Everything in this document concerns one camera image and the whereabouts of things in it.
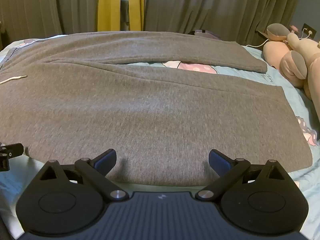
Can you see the yellow curtain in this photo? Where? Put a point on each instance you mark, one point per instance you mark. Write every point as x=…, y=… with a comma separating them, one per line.
x=137, y=5
x=108, y=5

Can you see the grey pants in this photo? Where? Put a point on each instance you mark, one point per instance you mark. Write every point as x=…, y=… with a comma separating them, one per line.
x=140, y=110

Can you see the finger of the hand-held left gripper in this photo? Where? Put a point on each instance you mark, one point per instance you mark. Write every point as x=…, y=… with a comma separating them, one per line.
x=11, y=150

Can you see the dark bedside table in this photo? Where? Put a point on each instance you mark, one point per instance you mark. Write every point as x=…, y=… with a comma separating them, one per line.
x=261, y=33

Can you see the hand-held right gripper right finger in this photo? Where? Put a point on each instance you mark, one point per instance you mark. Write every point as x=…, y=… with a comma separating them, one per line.
x=220, y=162

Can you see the light blue printed bed sheet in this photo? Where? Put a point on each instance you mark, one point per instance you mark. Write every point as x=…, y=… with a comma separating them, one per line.
x=287, y=85

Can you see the grey curtain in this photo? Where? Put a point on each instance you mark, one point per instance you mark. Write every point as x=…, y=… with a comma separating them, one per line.
x=50, y=5
x=212, y=5

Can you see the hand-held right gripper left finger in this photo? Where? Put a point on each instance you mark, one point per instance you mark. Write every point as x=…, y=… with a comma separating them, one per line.
x=106, y=159

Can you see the wall socket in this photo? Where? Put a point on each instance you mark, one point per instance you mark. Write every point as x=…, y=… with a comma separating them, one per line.
x=308, y=31

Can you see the pink plush toy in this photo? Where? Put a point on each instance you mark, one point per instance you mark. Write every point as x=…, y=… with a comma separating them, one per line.
x=295, y=62

